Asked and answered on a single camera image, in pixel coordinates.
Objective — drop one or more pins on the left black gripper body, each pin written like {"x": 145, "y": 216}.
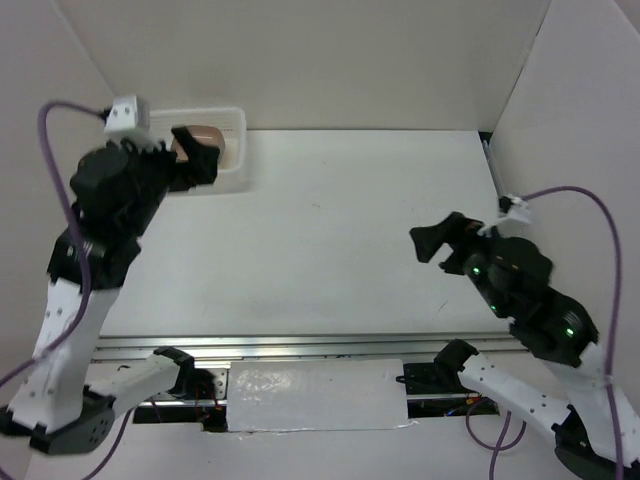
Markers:
{"x": 157, "y": 167}

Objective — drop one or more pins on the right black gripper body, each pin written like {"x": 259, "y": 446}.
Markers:
{"x": 469, "y": 254}

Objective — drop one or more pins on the brown plate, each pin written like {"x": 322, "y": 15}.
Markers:
{"x": 205, "y": 135}

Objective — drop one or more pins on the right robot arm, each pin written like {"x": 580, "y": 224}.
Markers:
{"x": 594, "y": 431}

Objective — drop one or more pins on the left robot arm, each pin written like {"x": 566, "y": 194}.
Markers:
{"x": 57, "y": 409}

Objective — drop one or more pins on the white plastic bin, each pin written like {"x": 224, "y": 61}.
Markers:
{"x": 233, "y": 170}

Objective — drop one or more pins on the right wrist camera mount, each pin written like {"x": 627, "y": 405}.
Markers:
{"x": 514, "y": 214}

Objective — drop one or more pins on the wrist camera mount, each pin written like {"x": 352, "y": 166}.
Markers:
{"x": 514, "y": 214}
{"x": 128, "y": 113}

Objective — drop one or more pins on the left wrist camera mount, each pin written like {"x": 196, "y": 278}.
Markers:
{"x": 128, "y": 113}

